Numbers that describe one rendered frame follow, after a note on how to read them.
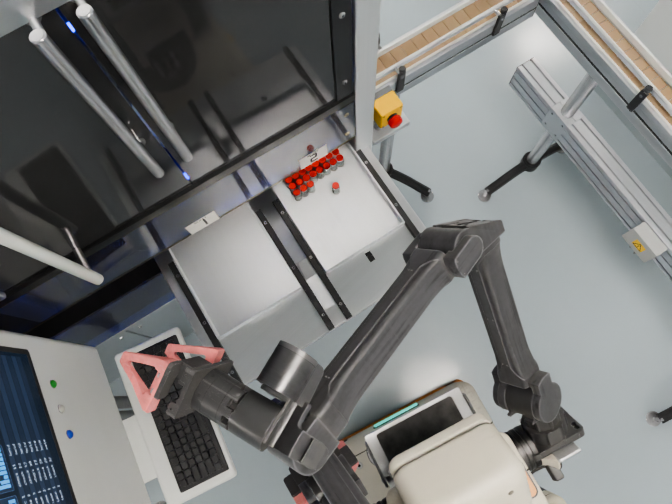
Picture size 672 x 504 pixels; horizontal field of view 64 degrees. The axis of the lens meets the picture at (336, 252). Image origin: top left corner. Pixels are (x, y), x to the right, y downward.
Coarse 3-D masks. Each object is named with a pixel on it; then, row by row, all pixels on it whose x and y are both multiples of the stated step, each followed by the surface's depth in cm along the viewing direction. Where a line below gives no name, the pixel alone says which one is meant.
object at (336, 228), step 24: (360, 168) 158; (288, 192) 157; (360, 192) 156; (312, 216) 155; (336, 216) 155; (360, 216) 155; (384, 216) 154; (312, 240) 153; (336, 240) 153; (360, 240) 153; (336, 264) 148
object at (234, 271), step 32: (224, 224) 155; (256, 224) 155; (192, 256) 153; (224, 256) 153; (256, 256) 153; (192, 288) 150; (224, 288) 151; (256, 288) 150; (288, 288) 150; (224, 320) 148
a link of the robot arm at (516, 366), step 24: (432, 240) 86; (456, 240) 82; (480, 264) 90; (480, 288) 93; (504, 288) 93; (480, 312) 97; (504, 312) 94; (504, 336) 95; (504, 360) 99; (528, 360) 99; (504, 384) 104; (528, 384) 99; (552, 384) 100; (504, 408) 105; (552, 408) 101
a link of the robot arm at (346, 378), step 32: (416, 256) 84; (448, 256) 81; (480, 256) 83; (416, 288) 79; (384, 320) 76; (416, 320) 80; (352, 352) 74; (384, 352) 76; (320, 384) 73; (352, 384) 73; (320, 416) 69
